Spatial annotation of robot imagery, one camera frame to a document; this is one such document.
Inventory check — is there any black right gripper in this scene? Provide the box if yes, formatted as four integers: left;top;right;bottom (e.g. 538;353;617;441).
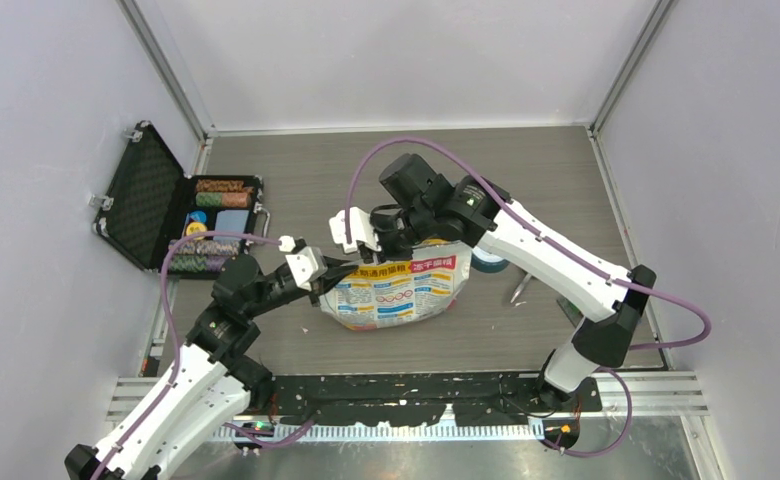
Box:
362;200;437;262

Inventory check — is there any white yellow pet food bag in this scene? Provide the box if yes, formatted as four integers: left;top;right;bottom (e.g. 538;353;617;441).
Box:
320;240;472;331

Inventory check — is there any metal food scoop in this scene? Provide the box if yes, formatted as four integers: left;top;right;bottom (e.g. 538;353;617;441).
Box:
510;273;534;303

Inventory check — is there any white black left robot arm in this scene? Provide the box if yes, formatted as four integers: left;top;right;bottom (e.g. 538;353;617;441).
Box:
64;249;358;479

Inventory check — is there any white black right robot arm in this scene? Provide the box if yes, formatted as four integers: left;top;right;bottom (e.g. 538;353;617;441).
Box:
376;154;656;411

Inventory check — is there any teal double pet bowl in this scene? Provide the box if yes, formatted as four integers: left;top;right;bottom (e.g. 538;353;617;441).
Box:
471;247;510;274

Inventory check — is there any light blue card deck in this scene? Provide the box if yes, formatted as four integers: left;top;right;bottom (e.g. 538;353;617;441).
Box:
214;210;250;233

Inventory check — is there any striped poker chip stack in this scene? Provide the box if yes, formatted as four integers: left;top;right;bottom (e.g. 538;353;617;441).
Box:
169;239;241;257

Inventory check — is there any blue poker chip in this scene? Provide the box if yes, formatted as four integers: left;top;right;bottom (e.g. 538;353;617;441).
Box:
187;210;208;224

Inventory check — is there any yellow poker chip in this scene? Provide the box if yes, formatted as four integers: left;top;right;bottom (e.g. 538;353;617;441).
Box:
184;221;208;236

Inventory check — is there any green poker chip stack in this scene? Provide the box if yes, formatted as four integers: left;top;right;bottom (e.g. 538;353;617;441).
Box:
194;192;251;209

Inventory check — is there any green striped chip stack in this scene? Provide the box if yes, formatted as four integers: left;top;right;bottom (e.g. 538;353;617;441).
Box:
168;255;229;274

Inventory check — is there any brown poker chip stack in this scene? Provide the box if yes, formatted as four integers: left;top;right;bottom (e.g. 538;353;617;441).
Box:
195;178;246;193

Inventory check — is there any black foam-lined case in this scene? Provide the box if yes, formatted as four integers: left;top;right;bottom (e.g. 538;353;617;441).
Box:
92;120;264;280

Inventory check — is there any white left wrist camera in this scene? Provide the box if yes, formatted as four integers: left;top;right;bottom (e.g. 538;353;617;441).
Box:
278;235;328;291

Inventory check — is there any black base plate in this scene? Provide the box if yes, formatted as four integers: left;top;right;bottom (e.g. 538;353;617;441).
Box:
243;372;602;427

